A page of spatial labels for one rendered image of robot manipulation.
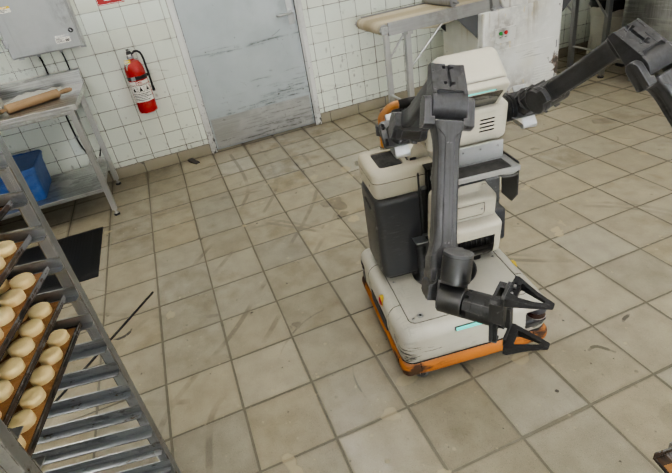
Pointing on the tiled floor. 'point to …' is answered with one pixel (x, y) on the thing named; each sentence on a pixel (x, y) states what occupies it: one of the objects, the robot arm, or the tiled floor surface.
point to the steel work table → (70, 190)
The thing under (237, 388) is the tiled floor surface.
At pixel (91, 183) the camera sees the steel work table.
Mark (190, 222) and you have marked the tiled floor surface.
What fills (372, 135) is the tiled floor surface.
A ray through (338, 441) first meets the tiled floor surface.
